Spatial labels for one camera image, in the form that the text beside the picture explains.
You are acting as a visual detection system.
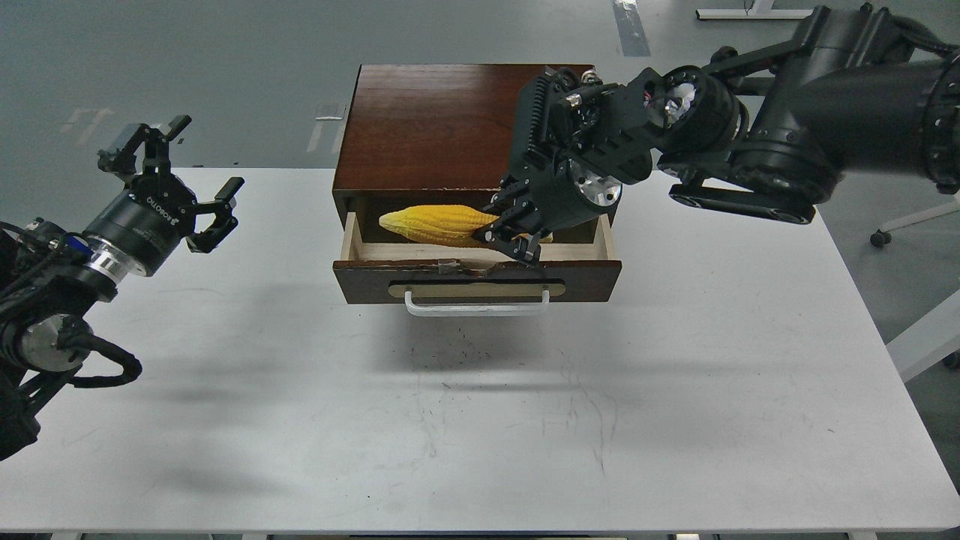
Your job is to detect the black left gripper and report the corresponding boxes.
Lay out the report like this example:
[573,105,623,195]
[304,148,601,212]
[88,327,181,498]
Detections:
[83,114,245,277]

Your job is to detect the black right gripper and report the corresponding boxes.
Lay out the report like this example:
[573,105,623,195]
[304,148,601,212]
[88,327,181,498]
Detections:
[472,157,622,266]

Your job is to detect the yellow corn cob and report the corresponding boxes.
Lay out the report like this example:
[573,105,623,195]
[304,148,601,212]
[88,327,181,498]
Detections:
[378,204,554,248]

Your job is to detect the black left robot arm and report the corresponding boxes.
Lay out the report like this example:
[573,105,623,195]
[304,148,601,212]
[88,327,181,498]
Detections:
[1,114,244,458]

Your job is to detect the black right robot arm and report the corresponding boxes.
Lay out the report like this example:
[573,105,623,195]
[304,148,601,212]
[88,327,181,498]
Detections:
[472,4,958,266]

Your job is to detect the wooden drawer with dark front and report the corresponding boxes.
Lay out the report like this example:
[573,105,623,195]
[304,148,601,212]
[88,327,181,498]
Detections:
[333,198,622,304]

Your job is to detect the dark wooden cabinet box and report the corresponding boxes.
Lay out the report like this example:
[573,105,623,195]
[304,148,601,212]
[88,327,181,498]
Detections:
[332,64,545,219]

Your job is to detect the white table leg base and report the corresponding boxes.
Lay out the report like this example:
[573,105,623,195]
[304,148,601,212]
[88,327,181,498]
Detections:
[695,1,813,21]

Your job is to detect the white chair base right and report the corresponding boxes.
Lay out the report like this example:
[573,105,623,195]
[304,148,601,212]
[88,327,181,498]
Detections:
[870,191,960,248]

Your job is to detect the white drawer handle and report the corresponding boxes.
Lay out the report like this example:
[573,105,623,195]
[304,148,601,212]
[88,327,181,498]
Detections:
[403,289,550,317]

